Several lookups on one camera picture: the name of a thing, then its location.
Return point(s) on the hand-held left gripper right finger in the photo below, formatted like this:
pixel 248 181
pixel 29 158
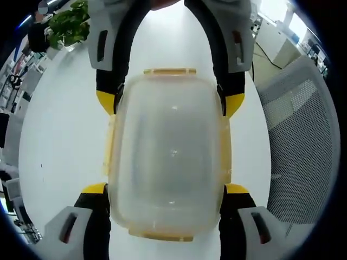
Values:
pixel 236 216

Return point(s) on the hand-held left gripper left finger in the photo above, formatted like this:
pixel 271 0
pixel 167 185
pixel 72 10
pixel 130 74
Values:
pixel 95 216

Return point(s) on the clear box with yellow buckles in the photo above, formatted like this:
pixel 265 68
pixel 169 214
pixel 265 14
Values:
pixel 168 151

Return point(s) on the green potted plant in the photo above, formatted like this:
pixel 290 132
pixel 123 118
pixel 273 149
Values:
pixel 70 27

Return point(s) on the grey mesh office chair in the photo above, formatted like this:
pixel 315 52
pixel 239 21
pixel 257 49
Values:
pixel 301 151

